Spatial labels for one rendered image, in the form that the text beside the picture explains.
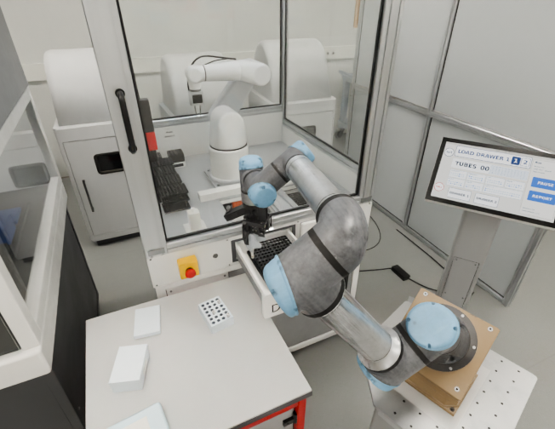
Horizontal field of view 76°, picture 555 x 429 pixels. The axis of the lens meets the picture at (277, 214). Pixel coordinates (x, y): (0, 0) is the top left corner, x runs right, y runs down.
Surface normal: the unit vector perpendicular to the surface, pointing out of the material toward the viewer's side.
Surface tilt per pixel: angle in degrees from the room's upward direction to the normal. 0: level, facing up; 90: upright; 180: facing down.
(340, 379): 0
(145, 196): 90
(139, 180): 90
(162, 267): 90
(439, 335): 34
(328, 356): 0
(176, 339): 0
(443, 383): 41
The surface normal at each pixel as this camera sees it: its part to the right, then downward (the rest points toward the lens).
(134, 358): 0.00, -0.85
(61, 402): 0.42, 0.48
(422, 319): -0.36, -0.48
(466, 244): -0.48, 0.47
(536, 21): -0.91, 0.22
